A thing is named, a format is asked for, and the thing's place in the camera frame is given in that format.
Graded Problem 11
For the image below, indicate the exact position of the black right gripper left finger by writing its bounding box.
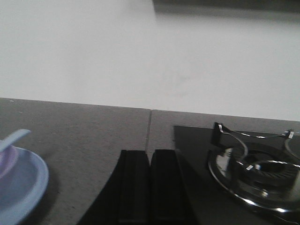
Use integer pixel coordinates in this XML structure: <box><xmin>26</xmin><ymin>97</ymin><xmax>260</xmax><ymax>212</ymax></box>
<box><xmin>79</xmin><ymin>150</ymin><xmax>150</xmax><ymax>225</ymax></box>

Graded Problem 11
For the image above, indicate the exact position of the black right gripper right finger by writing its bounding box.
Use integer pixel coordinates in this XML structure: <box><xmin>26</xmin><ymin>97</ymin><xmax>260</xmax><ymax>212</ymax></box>
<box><xmin>150</xmin><ymin>149</ymin><xmax>256</xmax><ymax>225</ymax></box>

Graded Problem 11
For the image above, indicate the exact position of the purple plastic bowl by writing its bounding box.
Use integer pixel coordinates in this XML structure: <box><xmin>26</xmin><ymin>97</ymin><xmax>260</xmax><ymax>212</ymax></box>
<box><xmin>0</xmin><ymin>145</ymin><xmax>19</xmax><ymax>179</ymax></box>

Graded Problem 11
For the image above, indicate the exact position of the light blue plastic spoon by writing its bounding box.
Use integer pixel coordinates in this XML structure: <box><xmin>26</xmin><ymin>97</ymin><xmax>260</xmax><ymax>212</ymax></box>
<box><xmin>0</xmin><ymin>129</ymin><xmax>31</xmax><ymax>152</ymax></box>

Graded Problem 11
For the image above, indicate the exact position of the blue plastic plate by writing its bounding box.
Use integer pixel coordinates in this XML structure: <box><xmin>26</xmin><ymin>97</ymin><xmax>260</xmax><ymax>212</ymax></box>
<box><xmin>0</xmin><ymin>148</ymin><xmax>49</xmax><ymax>225</ymax></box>

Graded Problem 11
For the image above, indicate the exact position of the black gas stove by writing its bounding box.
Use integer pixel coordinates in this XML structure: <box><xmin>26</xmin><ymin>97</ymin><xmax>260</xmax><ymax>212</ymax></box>
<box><xmin>174</xmin><ymin>123</ymin><xmax>300</xmax><ymax>225</ymax></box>

